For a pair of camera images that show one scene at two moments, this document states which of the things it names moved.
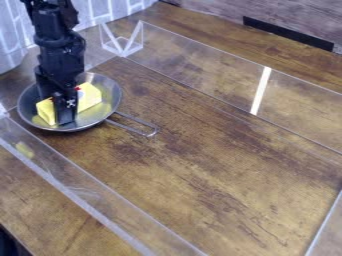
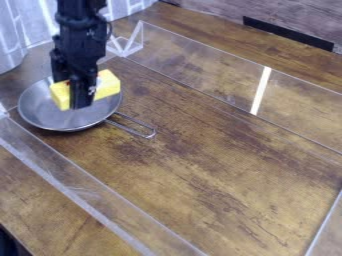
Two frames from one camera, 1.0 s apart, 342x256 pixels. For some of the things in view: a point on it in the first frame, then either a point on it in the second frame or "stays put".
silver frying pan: x=89 y=118 stays put
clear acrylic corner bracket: x=120 y=45 stays put
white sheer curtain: x=16 y=28 stays put
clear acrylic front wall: x=131 y=217 stays put
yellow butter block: x=88 y=98 -> x=108 y=84
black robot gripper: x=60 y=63 -> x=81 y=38
